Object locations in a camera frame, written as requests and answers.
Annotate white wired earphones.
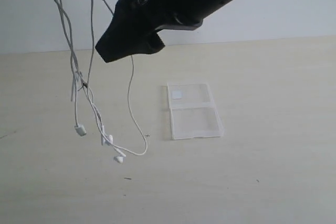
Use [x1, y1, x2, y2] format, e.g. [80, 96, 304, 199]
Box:
[47, 0, 149, 165]

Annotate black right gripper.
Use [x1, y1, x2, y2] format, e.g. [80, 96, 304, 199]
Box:
[95, 0, 233, 63]

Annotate clear plastic storage box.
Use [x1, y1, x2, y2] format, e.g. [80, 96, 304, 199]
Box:
[166, 81, 225, 141]

